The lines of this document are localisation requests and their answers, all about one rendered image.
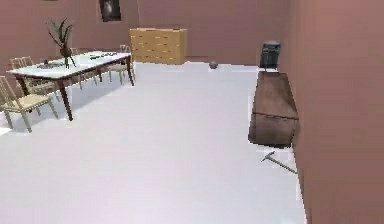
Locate grey long-handled tool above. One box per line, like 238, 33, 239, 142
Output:
260, 150, 299, 175

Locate dark metal garbage can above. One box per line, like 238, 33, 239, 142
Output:
259, 40, 282, 70

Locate brown wooden sideboard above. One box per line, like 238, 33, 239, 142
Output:
247, 70, 300, 148

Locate light wooden chest of drawers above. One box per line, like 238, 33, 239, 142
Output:
129, 27, 188, 66

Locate beige wooden chair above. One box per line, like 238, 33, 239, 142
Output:
9, 55, 62, 103
69, 47, 99, 91
107, 44, 136, 86
0, 75, 59, 134

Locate white top dining table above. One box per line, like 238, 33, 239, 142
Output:
6, 50, 136, 122

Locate dark framed wall picture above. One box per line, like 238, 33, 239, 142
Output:
98, 0, 123, 23

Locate house plant in brown vase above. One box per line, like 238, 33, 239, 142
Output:
45, 17, 77, 70

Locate dark flat item on table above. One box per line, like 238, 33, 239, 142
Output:
89, 51, 118, 61

